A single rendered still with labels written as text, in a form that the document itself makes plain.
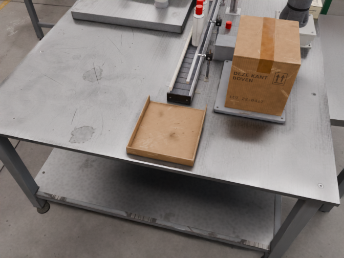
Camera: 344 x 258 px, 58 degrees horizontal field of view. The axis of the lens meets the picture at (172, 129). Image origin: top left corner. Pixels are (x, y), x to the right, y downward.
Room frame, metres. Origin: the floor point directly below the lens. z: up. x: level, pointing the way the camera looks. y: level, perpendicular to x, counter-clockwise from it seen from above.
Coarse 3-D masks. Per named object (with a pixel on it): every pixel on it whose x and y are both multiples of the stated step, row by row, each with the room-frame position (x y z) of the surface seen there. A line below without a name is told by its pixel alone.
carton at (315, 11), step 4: (316, 0) 1.80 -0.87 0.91; (320, 0) 1.80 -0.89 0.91; (312, 4) 1.75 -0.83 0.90; (316, 4) 1.75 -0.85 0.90; (320, 4) 1.75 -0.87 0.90; (312, 8) 1.73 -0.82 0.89; (316, 8) 1.72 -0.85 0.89; (320, 8) 1.72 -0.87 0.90; (312, 12) 1.73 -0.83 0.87; (316, 12) 1.72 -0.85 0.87; (316, 16) 1.72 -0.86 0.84
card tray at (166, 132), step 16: (144, 112) 0.93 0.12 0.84; (160, 112) 0.93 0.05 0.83; (176, 112) 0.93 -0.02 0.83; (192, 112) 0.93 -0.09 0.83; (144, 128) 0.84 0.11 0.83; (160, 128) 0.84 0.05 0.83; (176, 128) 0.84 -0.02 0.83; (192, 128) 0.84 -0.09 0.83; (128, 144) 0.73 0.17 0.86; (144, 144) 0.76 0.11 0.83; (160, 144) 0.76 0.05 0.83; (176, 144) 0.76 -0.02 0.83; (192, 144) 0.76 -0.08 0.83; (176, 160) 0.67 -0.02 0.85; (192, 160) 0.66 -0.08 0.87
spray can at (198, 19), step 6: (198, 6) 1.38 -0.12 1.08; (198, 12) 1.36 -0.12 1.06; (198, 18) 1.35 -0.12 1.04; (198, 24) 1.35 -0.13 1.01; (192, 30) 1.37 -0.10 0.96; (198, 30) 1.35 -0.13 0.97; (192, 36) 1.37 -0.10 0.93; (198, 36) 1.35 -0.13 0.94; (192, 42) 1.36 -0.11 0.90; (198, 42) 1.35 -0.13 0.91
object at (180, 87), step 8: (216, 0) 1.85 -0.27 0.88; (208, 24) 1.57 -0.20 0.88; (192, 48) 1.34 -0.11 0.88; (200, 48) 1.34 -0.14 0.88; (184, 56) 1.27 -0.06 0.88; (192, 56) 1.27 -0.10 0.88; (184, 64) 1.21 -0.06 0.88; (184, 72) 1.15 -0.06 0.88; (192, 72) 1.15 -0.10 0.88; (176, 80) 1.09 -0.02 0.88; (184, 80) 1.09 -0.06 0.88; (192, 80) 1.09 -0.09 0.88; (176, 88) 1.04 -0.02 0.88; (184, 88) 1.04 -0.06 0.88
